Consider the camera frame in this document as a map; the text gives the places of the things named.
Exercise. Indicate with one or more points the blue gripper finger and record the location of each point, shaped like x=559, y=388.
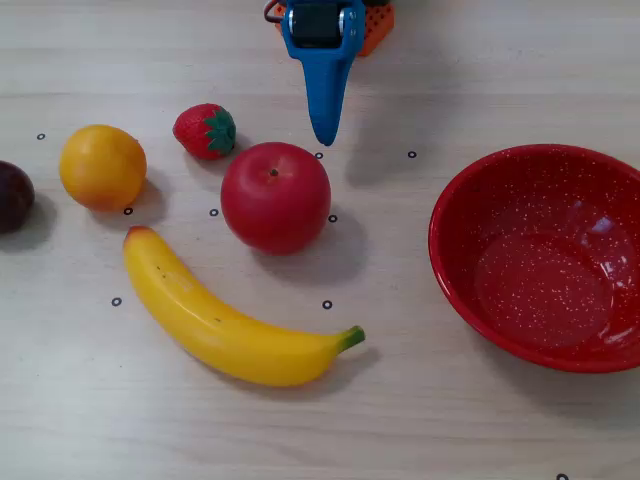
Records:
x=320, y=95
x=354, y=30

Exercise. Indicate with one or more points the dark purple plum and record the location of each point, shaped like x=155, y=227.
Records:
x=14, y=197

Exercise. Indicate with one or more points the red speckled bowl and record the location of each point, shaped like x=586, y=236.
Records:
x=535, y=280

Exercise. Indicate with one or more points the red apple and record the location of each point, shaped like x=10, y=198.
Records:
x=275, y=200

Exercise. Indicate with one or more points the red strawberry green leaves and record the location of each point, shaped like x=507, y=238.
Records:
x=197, y=131

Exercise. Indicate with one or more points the orange fruit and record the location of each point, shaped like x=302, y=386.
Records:
x=102, y=167

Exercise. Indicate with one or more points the yellow banana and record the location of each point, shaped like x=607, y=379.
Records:
x=225, y=330

